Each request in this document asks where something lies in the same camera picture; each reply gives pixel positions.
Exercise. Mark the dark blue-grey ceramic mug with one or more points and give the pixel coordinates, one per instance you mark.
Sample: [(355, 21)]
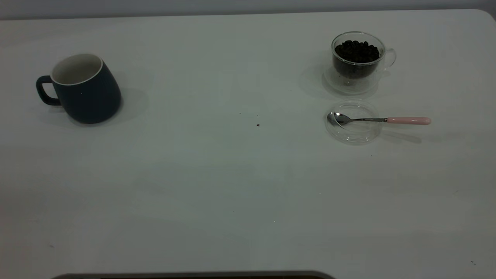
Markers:
[(89, 97)]

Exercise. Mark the clear round glass lid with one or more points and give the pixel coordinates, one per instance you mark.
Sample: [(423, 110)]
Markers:
[(354, 136)]

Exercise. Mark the dark coffee beans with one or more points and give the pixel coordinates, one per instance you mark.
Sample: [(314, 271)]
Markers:
[(357, 52)]

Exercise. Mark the clear glass saucer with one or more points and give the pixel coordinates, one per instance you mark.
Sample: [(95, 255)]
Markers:
[(329, 83)]

